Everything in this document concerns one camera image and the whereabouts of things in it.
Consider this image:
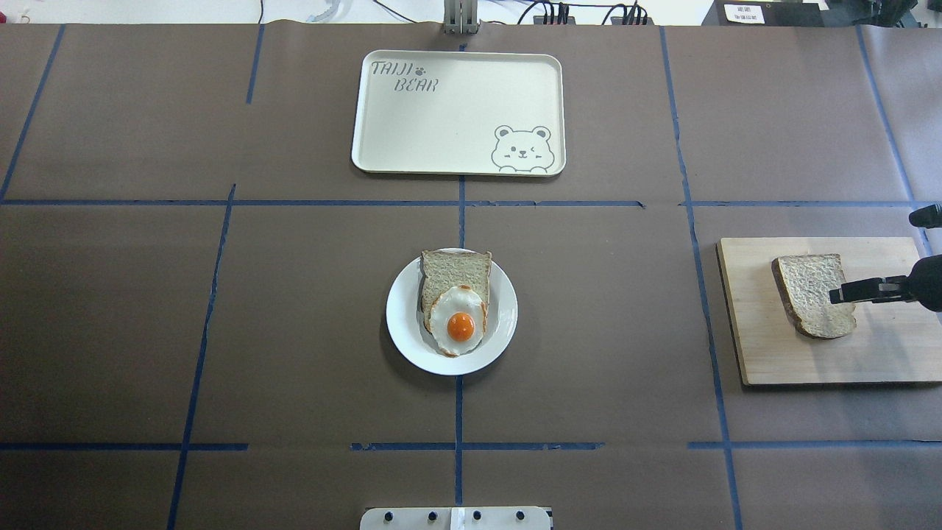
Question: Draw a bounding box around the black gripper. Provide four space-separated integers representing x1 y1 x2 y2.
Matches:
829 204 942 313

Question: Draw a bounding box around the bread slice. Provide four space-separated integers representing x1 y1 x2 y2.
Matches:
419 249 492 332
771 254 857 340

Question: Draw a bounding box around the white round plate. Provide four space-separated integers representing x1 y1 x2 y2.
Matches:
386 256 519 376

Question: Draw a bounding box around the wooden cutting board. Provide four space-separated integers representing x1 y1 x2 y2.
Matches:
717 237 941 386

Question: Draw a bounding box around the black box with label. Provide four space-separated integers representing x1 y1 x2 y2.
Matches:
701 1 825 27

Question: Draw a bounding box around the fried egg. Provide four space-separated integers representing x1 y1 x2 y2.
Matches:
428 285 487 358

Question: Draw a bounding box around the cream bear tray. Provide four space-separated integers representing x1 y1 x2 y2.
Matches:
351 49 567 177

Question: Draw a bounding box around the aluminium frame post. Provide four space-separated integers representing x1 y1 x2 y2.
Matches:
443 0 481 35

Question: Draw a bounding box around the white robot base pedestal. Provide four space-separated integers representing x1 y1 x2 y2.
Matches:
359 506 554 529

